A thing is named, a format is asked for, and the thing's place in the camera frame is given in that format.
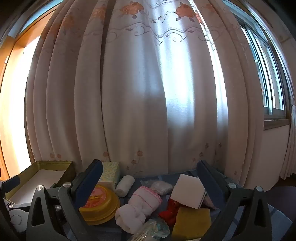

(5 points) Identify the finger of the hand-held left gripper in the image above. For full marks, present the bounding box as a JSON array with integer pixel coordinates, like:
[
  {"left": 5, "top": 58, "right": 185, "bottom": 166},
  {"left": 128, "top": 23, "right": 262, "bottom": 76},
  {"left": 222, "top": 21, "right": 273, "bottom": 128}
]
[{"left": 1, "top": 175, "right": 21, "bottom": 194}]

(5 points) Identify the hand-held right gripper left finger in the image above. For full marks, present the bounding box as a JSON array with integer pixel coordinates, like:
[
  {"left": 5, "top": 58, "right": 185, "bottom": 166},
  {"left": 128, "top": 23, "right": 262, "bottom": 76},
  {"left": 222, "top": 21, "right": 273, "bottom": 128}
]
[{"left": 26, "top": 159, "right": 103, "bottom": 241}]

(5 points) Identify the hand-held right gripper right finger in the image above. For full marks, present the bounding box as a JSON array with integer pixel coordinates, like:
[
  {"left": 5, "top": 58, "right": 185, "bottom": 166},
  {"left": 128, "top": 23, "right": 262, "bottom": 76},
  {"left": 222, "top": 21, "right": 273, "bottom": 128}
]
[{"left": 196, "top": 160, "right": 273, "bottom": 241}]

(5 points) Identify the white sponge with black layer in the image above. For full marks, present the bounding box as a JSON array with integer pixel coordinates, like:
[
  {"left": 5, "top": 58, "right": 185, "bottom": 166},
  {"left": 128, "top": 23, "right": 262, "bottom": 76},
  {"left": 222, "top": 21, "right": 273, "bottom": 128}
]
[{"left": 170, "top": 173, "right": 207, "bottom": 210}]

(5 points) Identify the gold metal tin box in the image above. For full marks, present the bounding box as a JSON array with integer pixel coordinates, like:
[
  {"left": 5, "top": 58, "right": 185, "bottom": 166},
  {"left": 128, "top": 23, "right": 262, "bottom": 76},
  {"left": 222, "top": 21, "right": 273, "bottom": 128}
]
[{"left": 5, "top": 160, "right": 77, "bottom": 207}]

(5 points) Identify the yellow sponge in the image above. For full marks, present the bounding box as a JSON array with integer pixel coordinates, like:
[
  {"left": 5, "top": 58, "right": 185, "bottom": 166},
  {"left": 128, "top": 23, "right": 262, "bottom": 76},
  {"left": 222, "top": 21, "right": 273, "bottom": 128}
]
[{"left": 171, "top": 207, "right": 212, "bottom": 240}]

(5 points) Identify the clear bag of white cotton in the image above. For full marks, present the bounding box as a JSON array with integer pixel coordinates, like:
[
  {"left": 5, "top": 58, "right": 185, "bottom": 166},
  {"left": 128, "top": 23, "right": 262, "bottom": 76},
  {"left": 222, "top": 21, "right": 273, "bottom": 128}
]
[{"left": 140, "top": 179, "right": 174, "bottom": 196}]

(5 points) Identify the red cloth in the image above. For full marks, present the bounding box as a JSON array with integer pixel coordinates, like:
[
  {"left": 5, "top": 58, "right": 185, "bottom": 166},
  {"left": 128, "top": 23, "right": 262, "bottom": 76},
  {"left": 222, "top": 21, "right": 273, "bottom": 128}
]
[{"left": 158, "top": 198, "right": 183, "bottom": 227}]

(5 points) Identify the white towel with pink trim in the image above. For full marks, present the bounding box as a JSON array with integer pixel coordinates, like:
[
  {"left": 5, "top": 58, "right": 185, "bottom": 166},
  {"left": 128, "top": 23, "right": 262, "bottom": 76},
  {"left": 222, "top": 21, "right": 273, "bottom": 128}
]
[{"left": 115, "top": 185, "right": 162, "bottom": 234}]

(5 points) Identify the green white packet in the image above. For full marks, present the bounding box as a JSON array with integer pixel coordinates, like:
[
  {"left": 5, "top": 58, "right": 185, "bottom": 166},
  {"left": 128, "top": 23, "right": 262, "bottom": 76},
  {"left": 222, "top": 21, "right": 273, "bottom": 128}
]
[{"left": 132, "top": 218, "right": 171, "bottom": 241}]

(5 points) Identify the yellow patterned tissue box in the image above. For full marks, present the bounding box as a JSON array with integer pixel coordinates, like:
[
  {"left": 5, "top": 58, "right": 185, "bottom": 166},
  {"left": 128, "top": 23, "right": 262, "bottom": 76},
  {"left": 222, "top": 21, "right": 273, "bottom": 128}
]
[{"left": 98, "top": 161, "right": 120, "bottom": 192}]

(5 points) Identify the yellow round lidded container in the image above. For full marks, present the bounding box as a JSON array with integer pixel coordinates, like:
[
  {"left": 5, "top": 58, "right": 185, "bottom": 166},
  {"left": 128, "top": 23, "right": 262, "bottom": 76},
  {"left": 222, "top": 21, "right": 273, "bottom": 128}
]
[{"left": 79, "top": 184, "right": 121, "bottom": 226}]

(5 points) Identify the white rolled bandage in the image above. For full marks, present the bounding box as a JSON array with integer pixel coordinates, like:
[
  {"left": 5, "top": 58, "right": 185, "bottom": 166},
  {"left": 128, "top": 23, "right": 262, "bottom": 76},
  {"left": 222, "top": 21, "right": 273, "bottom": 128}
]
[{"left": 115, "top": 175, "right": 136, "bottom": 198}]

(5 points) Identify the plain white side curtain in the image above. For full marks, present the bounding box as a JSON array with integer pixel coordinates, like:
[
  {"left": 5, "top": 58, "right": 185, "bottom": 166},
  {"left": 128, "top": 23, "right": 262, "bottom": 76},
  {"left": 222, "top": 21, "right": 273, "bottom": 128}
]
[{"left": 279, "top": 70, "right": 296, "bottom": 179}]

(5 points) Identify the white curtain with flower embroidery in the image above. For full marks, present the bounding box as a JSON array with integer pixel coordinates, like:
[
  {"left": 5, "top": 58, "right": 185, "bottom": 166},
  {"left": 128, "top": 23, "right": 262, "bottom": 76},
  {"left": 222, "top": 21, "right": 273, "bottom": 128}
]
[{"left": 24, "top": 0, "right": 278, "bottom": 189}]

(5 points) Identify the orange wooden wardrobe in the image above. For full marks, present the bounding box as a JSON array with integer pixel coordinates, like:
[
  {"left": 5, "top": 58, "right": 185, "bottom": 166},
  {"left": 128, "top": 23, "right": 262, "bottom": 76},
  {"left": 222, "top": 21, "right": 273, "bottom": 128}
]
[{"left": 0, "top": 9, "right": 60, "bottom": 183}]

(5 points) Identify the sliding window with frame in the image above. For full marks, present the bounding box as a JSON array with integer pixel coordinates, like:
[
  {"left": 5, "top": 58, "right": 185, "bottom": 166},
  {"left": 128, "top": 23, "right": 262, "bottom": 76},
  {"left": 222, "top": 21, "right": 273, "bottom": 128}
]
[{"left": 222, "top": 0, "right": 293, "bottom": 130}]

